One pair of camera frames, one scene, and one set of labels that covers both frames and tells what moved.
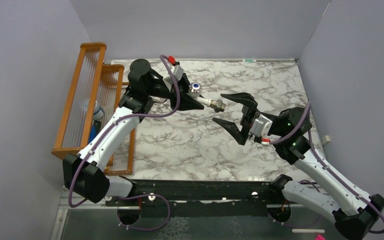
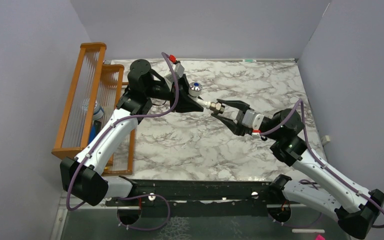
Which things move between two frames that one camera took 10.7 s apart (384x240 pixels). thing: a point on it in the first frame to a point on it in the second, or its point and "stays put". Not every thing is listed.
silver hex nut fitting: [218, 106] stays put
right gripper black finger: [243, 98] to [240, 105]
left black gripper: [185, 102] stays put
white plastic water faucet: [195, 90] stays put
